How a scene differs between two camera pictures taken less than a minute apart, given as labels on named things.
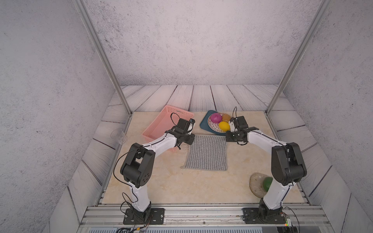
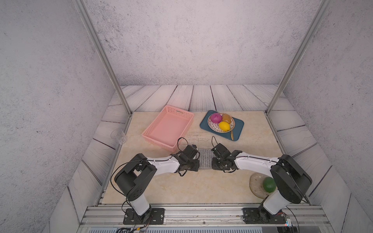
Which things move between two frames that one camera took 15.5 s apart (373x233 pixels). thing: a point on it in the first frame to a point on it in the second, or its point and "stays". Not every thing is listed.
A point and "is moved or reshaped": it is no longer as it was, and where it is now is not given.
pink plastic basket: (167, 119) stays
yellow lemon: (224, 126) stays
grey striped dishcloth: (207, 152) is moved or reshaped
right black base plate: (250, 215) stays
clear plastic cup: (119, 136) stays
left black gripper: (190, 141) to (196, 165)
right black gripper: (228, 137) to (214, 166)
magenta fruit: (216, 118) stays
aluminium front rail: (206, 216) stays
